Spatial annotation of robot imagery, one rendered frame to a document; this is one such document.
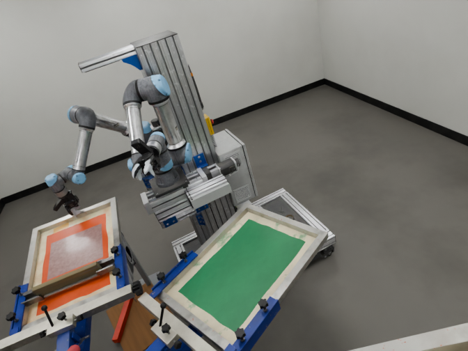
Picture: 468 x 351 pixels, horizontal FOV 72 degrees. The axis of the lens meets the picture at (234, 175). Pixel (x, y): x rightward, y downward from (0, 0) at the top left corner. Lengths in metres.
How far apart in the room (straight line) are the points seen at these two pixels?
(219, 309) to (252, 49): 4.56
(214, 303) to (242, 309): 0.15
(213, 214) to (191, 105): 0.87
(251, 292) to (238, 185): 0.95
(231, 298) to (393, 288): 1.50
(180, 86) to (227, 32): 3.46
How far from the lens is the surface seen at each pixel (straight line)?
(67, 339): 1.86
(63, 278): 2.06
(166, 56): 1.99
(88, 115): 2.22
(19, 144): 5.78
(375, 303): 2.75
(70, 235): 2.44
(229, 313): 1.65
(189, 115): 2.09
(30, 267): 2.38
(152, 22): 5.21
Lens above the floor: 2.30
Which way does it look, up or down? 33 degrees down
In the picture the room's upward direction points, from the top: 17 degrees counter-clockwise
